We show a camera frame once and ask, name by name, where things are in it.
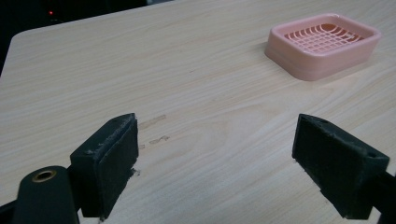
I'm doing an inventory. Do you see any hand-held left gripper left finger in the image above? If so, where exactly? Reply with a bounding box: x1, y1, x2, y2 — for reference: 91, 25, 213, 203
69, 112, 140, 221

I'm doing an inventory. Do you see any pink soap dish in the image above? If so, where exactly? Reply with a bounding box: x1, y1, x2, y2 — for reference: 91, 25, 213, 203
264, 12, 383, 82

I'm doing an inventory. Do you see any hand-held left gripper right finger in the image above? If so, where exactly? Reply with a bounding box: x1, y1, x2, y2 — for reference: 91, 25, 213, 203
291, 113, 390, 220

